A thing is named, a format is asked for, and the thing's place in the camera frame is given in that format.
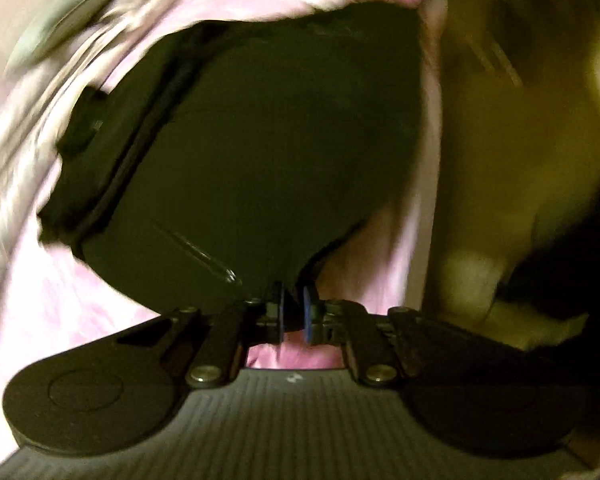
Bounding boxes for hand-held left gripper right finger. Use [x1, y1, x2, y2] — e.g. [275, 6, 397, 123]
[302, 286, 461, 387]

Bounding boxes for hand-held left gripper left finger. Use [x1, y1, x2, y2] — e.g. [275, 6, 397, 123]
[117, 282, 287, 389]

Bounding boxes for black pants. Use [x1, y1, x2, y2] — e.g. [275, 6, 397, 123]
[36, 0, 427, 318]

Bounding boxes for pink floral bed sheet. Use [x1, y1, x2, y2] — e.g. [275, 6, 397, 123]
[0, 0, 448, 461]

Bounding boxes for dark cloth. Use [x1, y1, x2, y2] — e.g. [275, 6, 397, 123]
[495, 172, 600, 323]

